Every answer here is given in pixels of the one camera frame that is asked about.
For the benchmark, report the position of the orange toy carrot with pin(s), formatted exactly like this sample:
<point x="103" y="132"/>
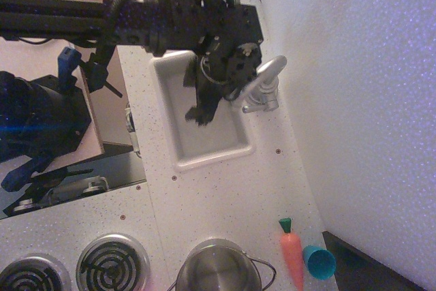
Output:
<point x="292" y="253"/>

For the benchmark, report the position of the black clamp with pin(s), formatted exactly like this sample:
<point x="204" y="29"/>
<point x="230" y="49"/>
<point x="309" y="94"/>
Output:
<point x="96" y="70"/>

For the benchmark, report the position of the blue clamp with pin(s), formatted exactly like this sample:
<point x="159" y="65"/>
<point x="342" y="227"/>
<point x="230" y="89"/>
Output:
<point x="68" y="60"/>

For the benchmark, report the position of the silver faucet base with lever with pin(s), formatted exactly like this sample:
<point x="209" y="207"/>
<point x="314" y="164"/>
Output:
<point x="263" y="97"/>

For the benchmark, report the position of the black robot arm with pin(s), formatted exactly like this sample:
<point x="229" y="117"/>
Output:
<point x="224" y="35"/>

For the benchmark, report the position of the left black stove burner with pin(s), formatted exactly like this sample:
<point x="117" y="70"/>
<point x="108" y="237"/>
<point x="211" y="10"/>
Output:
<point x="35" y="272"/>

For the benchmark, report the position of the grey toy sink basin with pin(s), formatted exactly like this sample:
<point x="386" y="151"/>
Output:
<point x="191" y="146"/>

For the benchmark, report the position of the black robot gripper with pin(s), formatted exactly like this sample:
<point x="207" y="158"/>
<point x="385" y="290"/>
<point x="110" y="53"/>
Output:
<point x="218" y="75"/>

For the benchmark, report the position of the stainless steel pot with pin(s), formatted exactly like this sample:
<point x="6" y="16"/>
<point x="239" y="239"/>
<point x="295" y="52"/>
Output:
<point x="219" y="264"/>

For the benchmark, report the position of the right black stove burner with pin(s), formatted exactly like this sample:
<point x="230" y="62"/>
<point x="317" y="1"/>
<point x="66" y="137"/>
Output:
<point x="113" y="262"/>

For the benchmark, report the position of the teal plastic cup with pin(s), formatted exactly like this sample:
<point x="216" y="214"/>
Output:
<point x="320" y="263"/>

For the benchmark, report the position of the black stove burner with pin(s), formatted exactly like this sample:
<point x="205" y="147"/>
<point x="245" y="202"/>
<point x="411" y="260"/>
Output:
<point x="113" y="262"/>
<point x="35" y="272"/>

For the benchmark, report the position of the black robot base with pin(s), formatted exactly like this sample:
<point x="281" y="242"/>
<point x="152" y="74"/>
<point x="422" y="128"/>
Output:
<point x="41" y="120"/>

